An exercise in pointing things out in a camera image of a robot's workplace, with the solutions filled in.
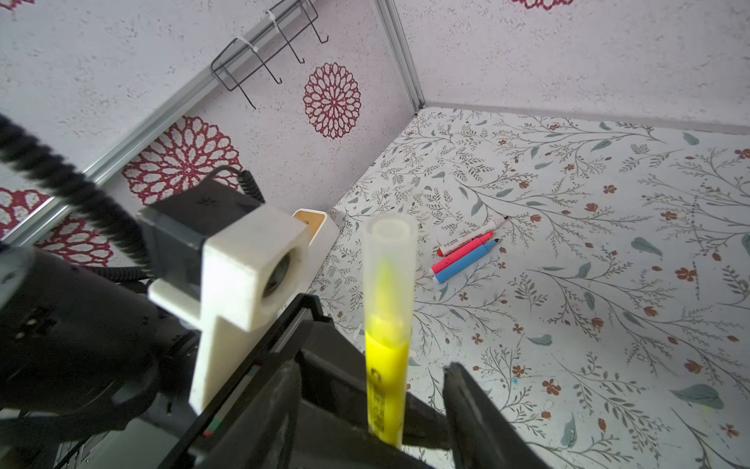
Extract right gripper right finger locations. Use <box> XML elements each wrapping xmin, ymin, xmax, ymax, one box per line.
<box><xmin>443</xmin><ymin>363</ymin><xmax>548</xmax><ymax>469</ymax></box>

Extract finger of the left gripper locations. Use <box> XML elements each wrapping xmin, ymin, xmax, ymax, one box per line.
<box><xmin>301</xmin><ymin>322</ymin><xmax>449</xmax><ymax>451</ymax></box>
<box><xmin>158</xmin><ymin>293</ymin><xmax>325</xmax><ymax>468</ymax></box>

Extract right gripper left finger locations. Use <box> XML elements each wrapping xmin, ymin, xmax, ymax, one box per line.
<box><xmin>199</xmin><ymin>362</ymin><xmax>302</xmax><ymax>469</ymax></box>

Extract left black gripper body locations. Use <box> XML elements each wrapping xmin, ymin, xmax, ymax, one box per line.
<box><xmin>1</xmin><ymin>247</ymin><xmax>199</xmax><ymax>434</ymax></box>

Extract yellow highlighter pen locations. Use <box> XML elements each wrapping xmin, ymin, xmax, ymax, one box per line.
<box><xmin>364</xmin><ymin>263</ymin><xmax>411</xmax><ymax>449</ymax></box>

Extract translucent highlighter cap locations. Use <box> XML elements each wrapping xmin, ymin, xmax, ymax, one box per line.
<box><xmin>361</xmin><ymin>212</ymin><xmax>418</xmax><ymax>347</ymax></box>

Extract blue marker pen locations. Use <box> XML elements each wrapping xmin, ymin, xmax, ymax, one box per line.
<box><xmin>434</xmin><ymin>238</ymin><xmax>498</xmax><ymax>283</ymax></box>

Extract pink marker pen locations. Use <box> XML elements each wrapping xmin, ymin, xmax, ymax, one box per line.
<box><xmin>432</xmin><ymin>232</ymin><xmax>494</xmax><ymax>275</ymax></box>

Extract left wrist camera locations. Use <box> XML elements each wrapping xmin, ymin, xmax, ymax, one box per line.
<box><xmin>138</xmin><ymin>180</ymin><xmax>311</xmax><ymax>412</ymax></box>

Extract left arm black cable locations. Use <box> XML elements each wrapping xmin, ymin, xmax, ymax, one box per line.
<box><xmin>0</xmin><ymin>113</ymin><xmax>265</xmax><ymax>283</ymax></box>

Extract black wire wall rack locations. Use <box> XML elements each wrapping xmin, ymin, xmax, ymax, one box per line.
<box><xmin>209</xmin><ymin>0</ymin><xmax>329</xmax><ymax>109</ymax></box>

